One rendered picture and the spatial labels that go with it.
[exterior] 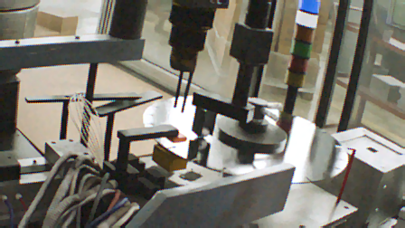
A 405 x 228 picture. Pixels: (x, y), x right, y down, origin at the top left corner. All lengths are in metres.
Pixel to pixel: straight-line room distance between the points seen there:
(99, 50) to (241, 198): 0.39
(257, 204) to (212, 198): 0.08
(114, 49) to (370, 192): 0.54
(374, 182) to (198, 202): 0.54
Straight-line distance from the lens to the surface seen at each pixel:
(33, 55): 0.87
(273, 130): 0.93
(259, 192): 0.68
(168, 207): 0.58
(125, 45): 0.96
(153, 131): 0.77
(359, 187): 1.10
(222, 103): 0.83
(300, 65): 1.17
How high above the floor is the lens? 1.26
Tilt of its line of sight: 19 degrees down
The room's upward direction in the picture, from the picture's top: 11 degrees clockwise
